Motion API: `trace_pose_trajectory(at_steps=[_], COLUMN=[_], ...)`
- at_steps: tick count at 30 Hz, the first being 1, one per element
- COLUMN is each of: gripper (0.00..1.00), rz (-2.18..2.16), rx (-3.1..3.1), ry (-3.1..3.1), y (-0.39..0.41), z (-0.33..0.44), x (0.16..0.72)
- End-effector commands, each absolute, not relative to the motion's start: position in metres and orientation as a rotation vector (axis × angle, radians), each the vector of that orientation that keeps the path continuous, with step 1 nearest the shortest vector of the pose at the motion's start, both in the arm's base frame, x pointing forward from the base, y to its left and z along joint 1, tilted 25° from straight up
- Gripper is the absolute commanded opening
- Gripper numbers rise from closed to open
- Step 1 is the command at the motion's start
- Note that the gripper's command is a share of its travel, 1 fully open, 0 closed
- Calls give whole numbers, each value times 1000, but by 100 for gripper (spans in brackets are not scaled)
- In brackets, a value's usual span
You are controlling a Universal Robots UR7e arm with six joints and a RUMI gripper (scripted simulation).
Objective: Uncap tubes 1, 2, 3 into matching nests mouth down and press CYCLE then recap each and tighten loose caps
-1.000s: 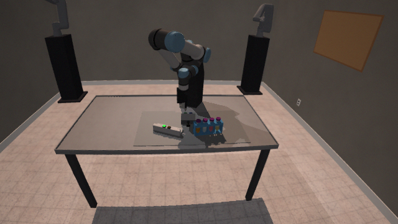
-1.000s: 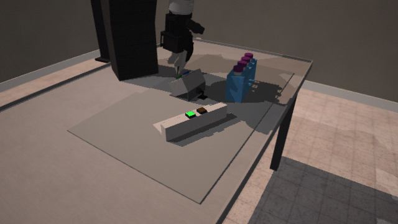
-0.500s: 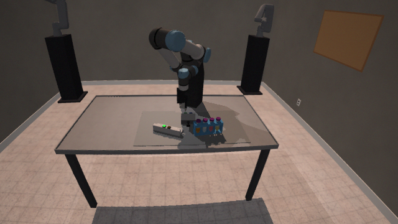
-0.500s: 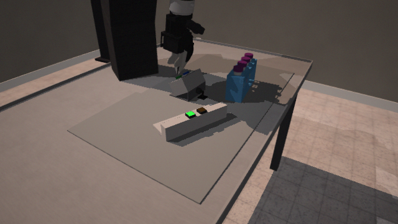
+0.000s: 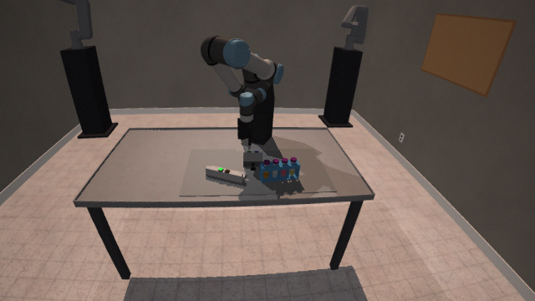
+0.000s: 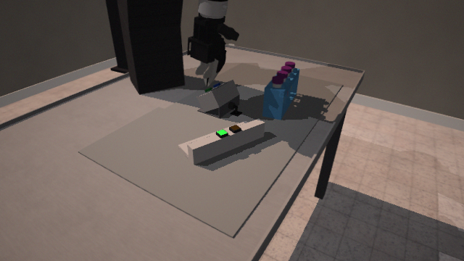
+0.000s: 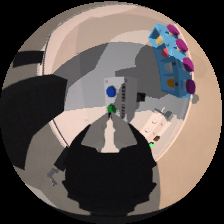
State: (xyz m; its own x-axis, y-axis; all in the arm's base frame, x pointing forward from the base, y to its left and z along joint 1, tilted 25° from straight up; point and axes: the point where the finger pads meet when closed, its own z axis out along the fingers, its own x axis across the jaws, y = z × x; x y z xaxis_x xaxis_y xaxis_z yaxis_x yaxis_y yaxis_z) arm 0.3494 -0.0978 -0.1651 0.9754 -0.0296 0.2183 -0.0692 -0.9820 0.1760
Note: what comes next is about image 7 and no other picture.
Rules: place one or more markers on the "magenta round cap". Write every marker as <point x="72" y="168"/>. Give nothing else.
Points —
<point x="188" y="65"/>
<point x="173" y="30"/>
<point x="181" y="45"/>

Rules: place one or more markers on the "dark purple screw cap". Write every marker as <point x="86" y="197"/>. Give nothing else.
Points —
<point x="190" y="86"/>

